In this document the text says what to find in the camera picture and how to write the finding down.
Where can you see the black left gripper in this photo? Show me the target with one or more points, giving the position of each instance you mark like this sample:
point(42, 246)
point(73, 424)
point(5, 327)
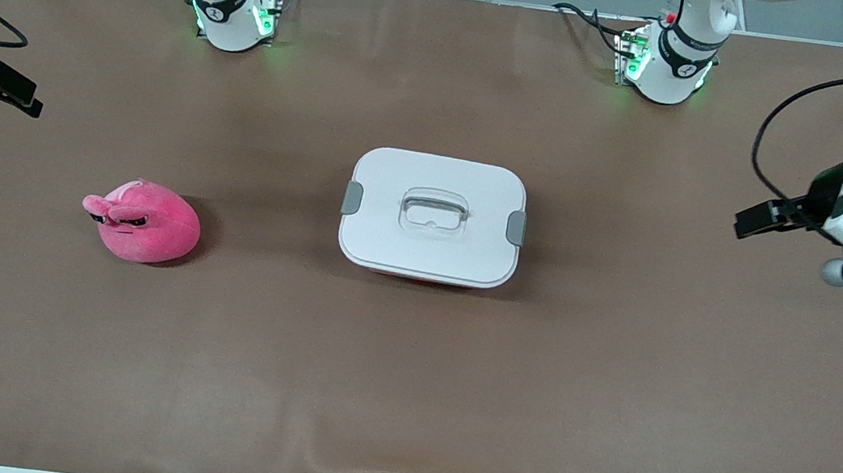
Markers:
point(821, 197)

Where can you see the pink plush toy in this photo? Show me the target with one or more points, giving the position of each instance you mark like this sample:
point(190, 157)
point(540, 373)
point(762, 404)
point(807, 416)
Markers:
point(153, 234)

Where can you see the white box lid grey latches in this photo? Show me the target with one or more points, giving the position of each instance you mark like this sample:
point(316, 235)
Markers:
point(389, 232)

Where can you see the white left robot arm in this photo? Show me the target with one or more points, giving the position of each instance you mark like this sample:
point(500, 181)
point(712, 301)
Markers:
point(675, 74)

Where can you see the brown table mat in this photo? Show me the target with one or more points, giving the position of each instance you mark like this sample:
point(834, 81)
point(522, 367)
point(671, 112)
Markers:
point(401, 389)

